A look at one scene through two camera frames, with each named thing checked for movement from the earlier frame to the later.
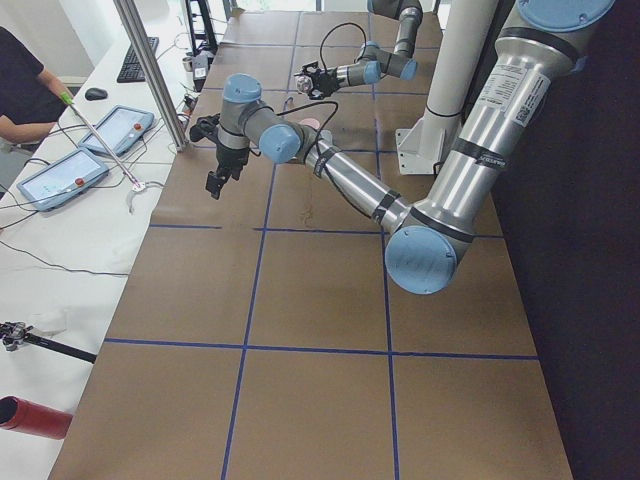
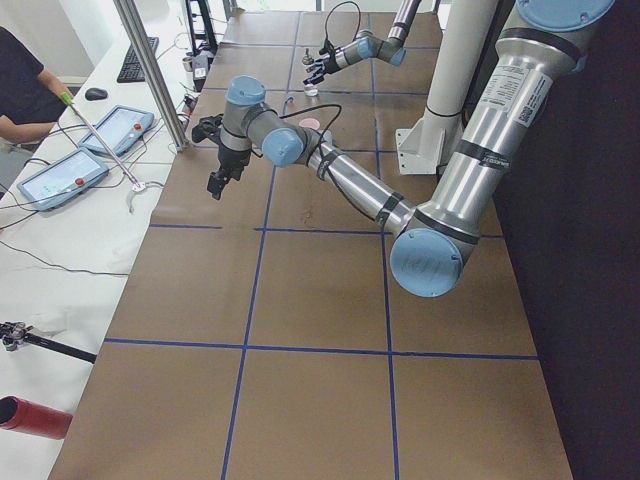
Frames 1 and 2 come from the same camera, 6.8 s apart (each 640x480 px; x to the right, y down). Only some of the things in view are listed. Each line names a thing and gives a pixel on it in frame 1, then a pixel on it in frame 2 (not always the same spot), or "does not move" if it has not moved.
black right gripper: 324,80 to 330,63
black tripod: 13,333 does not move
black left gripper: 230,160 does not move
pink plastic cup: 311,122 does not move
